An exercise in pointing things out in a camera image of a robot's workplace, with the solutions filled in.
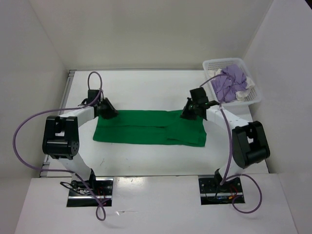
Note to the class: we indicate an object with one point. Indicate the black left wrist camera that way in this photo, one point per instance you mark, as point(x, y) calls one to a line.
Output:
point(93, 98)

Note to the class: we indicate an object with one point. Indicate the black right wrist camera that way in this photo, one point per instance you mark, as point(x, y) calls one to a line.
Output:
point(199, 97)

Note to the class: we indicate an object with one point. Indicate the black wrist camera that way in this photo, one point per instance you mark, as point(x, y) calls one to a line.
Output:
point(93, 98)
point(199, 97)

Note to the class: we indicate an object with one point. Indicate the green t-shirt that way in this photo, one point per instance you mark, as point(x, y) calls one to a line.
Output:
point(151, 127)

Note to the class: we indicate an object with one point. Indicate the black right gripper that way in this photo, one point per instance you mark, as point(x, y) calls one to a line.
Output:
point(185, 113)

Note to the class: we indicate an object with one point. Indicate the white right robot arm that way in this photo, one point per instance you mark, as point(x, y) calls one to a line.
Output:
point(247, 140)

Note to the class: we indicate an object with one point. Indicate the purple t-shirt in basket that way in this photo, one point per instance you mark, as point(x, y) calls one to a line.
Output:
point(228, 82)

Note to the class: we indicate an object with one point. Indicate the white plastic basket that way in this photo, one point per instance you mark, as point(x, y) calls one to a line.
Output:
point(215, 64)

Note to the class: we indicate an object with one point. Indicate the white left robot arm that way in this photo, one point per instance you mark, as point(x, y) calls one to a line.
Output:
point(61, 139)

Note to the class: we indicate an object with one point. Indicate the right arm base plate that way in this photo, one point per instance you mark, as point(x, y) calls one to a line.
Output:
point(213, 194)

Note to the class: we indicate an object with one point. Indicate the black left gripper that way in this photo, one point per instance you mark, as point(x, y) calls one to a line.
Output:
point(111, 112)

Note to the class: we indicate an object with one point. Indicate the white t-shirt in basket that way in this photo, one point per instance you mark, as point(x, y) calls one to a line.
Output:
point(239, 95)

